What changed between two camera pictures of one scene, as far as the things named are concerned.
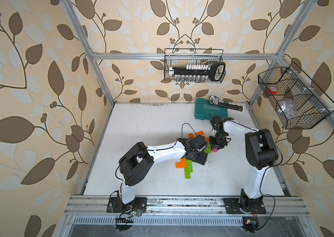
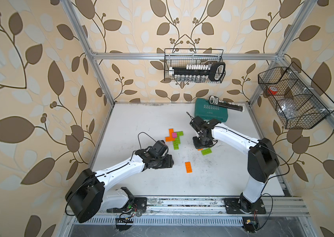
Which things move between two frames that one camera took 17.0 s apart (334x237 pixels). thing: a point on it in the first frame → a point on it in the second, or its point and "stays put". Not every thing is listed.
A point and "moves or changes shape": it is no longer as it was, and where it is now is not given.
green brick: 187,171 moves or changes shape
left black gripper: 203,158 → 168,161
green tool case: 204,110 stays put
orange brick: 183,162 → 171,131
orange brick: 181,165 → 169,138
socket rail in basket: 214,72 stays put
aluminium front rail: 96,206 stays put
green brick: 189,163 → 179,134
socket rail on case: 214,100 stays put
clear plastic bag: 288,108 stays put
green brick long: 189,168 moves or changes shape
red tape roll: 272,90 stays put
